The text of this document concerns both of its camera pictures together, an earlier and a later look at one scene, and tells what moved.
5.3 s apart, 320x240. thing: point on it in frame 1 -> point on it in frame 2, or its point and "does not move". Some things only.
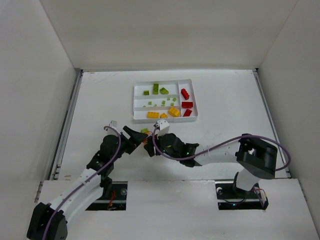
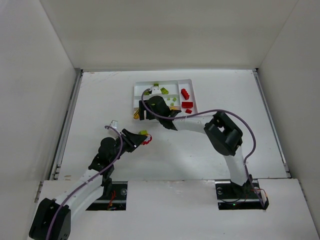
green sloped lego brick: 164,91 does not move
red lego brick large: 187,104 does not move
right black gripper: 153,143 -> 142,110
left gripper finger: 134,146 does not move
